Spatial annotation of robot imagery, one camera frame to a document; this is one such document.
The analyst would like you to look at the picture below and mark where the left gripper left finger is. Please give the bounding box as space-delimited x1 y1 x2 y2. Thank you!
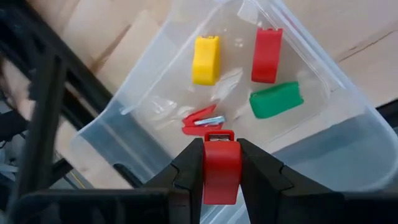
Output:
143 138 205 224

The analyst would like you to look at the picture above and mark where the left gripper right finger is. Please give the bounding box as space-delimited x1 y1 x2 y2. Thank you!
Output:
237 138 345 224

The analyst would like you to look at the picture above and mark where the red mini stapler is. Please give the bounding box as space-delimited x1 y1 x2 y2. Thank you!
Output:
181 103 226 138
202 129 243 206
251 27 284 85

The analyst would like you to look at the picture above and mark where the green mini stapler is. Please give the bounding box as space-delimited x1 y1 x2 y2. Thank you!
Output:
249 81 305 120

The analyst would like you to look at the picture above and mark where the yellow mini stapler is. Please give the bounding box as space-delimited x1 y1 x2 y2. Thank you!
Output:
192 35 221 86

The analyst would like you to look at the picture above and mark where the clear plastic bin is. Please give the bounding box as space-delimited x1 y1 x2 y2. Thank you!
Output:
70 0 398 224

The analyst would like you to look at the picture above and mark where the black aluminium table frame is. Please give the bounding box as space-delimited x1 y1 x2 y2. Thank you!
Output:
0 6 114 203

